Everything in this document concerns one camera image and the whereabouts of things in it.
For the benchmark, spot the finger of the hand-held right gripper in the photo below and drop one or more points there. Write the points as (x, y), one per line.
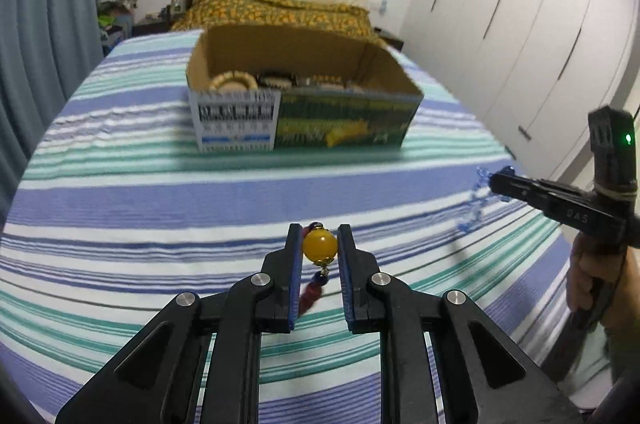
(520, 191)

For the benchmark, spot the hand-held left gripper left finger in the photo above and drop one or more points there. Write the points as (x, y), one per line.
(295, 274)

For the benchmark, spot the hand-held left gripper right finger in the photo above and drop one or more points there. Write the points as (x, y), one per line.
(344, 274)

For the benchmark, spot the yellow bead pendant with tassel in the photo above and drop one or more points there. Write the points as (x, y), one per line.
(318, 245)

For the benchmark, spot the printed cardboard box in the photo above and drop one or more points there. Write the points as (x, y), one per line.
(325, 124)

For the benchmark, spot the person's right hand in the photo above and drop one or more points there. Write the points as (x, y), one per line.
(582, 274)

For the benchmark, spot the striped blanket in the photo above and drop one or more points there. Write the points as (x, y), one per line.
(150, 204)

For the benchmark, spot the white wardrobe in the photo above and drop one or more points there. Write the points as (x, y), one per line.
(525, 4)

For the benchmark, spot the yellow floral bedsheet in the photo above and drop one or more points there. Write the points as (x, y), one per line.
(280, 14)

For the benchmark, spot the dark wooden nightstand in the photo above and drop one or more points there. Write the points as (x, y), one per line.
(155, 24)

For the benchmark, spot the blue curtain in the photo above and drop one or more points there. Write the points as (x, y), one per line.
(45, 29)

